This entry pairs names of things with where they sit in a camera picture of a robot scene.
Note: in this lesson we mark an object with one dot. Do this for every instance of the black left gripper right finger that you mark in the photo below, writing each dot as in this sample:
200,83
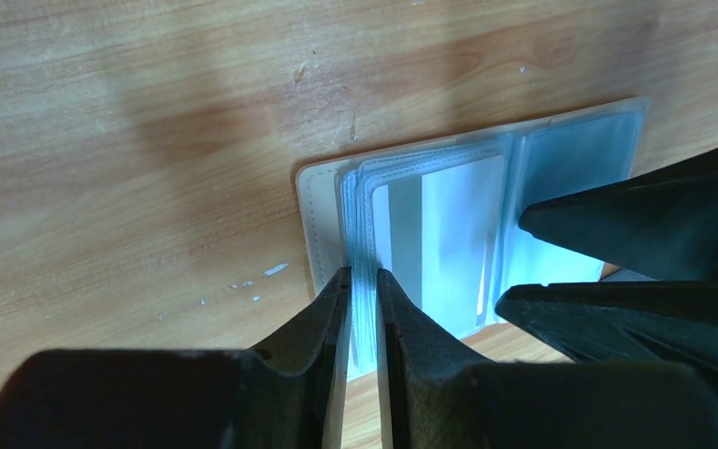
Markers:
437,392

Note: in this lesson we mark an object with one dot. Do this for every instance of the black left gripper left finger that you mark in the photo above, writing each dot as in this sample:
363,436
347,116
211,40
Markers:
286,391

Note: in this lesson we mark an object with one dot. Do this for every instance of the white card with magnetic stripe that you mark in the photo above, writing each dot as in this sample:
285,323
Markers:
436,232

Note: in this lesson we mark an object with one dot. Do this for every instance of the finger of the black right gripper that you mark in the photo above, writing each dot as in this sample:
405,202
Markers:
605,321
663,224

